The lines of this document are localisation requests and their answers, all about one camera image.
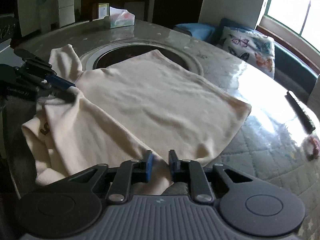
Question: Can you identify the butterfly pillow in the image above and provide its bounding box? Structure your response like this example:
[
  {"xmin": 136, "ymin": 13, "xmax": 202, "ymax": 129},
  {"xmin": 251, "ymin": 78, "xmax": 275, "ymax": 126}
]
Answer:
[{"xmin": 218, "ymin": 27, "xmax": 275, "ymax": 78}]

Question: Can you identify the tissue box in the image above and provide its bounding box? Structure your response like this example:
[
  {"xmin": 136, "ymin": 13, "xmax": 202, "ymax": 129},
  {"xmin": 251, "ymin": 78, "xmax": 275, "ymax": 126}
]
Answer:
[{"xmin": 108, "ymin": 7, "xmax": 135, "ymax": 28}]

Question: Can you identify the black remote control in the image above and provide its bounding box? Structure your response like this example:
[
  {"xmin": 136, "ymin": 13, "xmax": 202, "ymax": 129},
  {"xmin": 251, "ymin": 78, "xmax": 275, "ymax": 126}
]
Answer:
[{"xmin": 285, "ymin": 90, "xmax": 315, "ymax": 134}]

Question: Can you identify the teal sofa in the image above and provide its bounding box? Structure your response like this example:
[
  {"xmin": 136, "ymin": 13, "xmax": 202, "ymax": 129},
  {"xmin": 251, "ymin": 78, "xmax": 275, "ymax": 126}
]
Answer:
[{"xmin": 174, "ymin": 18, "xmax": 317, "ymax": 100}]

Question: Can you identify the pink hair tie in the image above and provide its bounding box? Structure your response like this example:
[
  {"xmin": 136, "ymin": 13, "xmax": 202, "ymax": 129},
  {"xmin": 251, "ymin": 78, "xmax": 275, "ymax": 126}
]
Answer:
[{"xmin": 302, "ymin": 135, "xmax": 320, "ymax": 162}]

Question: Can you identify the dark door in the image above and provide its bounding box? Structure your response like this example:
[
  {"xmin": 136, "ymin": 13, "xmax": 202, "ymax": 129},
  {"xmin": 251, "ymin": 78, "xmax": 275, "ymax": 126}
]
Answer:
[{"xmin": 152, "ymin": 0, "xmax": 203, "ymax": 29}]

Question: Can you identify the grey pillow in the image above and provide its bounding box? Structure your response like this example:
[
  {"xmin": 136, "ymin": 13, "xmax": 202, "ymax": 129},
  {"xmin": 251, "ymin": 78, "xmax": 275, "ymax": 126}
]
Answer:
[{"xmin": 307, "ymin": 75, "xmax": 320, "ymax": 119}]

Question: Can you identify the white refrigerator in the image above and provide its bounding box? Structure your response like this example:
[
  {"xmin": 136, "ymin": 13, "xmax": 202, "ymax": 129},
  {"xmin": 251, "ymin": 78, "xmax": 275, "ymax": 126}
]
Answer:
[{"xmin": 57, "ymin": 0, "xmax": 75, "ymax": 28}]

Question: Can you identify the black induction cooktop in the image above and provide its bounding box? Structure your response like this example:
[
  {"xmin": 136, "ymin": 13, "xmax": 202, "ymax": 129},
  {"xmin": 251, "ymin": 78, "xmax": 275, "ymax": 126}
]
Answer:
[{"xmin": 87, "ymin": 44, "xmax": 201, "ymax": 74}]

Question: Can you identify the window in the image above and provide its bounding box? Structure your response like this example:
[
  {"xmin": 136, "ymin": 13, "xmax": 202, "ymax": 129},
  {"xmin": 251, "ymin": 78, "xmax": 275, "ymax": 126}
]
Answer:
[{"xmin": 260, "ymin": 0, "xmax": 319, "ymax": 50}]

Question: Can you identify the cream sweatshirt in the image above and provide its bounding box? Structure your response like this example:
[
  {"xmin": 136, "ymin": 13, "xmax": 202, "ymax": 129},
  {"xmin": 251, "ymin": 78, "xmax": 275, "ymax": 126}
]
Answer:
[{"xmin": 22, "ymin": 44, "xmax": 251, "ymax": 195}]

